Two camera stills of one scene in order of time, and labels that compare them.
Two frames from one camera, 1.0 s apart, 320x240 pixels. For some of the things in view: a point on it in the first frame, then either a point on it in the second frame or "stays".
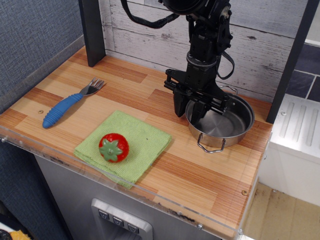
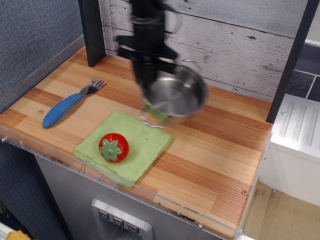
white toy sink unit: (291, 164) stays
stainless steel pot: (215, 131) → (176, 94)
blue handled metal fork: (58, 110) stays
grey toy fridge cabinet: (94, 209) stays
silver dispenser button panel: (110, 222) stays
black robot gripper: (199, 83) → (147, 44)
